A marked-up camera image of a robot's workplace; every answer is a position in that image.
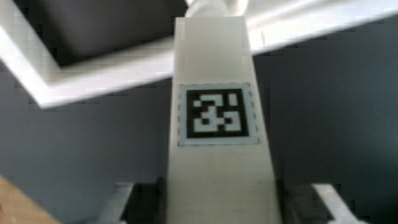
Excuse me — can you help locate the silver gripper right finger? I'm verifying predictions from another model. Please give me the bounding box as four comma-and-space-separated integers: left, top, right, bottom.
275, 179, 371, 224

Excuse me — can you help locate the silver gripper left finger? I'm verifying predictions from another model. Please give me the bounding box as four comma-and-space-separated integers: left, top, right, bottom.
94, 181, 167, 224

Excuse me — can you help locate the white desk leg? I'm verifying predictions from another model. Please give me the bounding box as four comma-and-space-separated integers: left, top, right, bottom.
167, 0, 282, 224

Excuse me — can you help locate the white left barrier wall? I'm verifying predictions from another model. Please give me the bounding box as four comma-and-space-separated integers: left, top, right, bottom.
0, 0, 398, 108

